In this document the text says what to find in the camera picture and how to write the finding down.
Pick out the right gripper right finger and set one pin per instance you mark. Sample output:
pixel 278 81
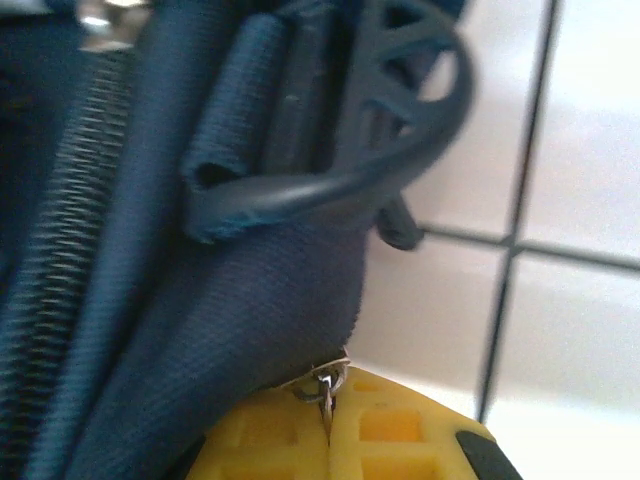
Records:
pixel 400 440

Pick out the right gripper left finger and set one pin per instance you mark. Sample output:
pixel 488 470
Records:
pixel 270 440

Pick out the navy blue backpack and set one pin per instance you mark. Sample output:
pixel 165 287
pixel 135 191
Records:
pixel 175 275

